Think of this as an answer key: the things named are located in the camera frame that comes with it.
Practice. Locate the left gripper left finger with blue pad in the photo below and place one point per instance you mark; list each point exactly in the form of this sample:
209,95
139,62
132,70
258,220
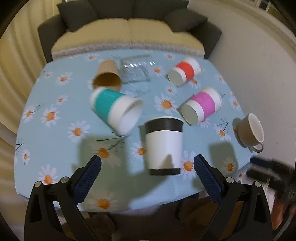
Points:
41,220

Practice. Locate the dark left throw pillow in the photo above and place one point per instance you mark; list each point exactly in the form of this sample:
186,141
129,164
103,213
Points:
76,14

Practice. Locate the cream curtain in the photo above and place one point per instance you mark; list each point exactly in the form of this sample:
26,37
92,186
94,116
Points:
22,60

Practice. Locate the clear glass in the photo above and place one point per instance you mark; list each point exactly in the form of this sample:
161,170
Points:
133,69

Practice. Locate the blue daisy tablecloth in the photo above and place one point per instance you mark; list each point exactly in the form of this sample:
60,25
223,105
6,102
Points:
59,133

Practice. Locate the white cup pink sleeve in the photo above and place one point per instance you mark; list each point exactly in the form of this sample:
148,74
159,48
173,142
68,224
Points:
202,105

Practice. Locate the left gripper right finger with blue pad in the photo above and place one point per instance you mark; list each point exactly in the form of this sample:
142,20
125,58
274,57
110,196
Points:
242,208

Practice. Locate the dark right throw pillow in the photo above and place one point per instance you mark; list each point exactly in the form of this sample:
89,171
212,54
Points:
182,20

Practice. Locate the dark grey sofa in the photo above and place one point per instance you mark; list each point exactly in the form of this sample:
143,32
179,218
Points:
53,28

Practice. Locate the white cup red sleeve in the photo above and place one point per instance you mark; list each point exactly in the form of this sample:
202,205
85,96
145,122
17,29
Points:
184,71

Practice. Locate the beige ceramic mug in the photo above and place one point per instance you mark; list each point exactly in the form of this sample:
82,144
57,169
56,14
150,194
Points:
250,133

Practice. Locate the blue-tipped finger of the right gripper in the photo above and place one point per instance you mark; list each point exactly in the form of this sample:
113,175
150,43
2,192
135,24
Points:
263,163

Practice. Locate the brown paper cup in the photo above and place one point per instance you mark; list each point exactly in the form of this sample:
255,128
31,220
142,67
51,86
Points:
107,75

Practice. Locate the dark throw pillow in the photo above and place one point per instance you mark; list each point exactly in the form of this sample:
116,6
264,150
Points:
182,20
76,14

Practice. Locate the yellow sofa seat cover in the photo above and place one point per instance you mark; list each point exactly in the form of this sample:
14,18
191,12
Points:
141,33

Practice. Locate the white cup black bands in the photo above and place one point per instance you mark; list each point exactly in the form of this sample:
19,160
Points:
164,145

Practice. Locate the white cup teal sleeve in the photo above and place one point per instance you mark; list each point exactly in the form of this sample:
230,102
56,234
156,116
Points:
119,111

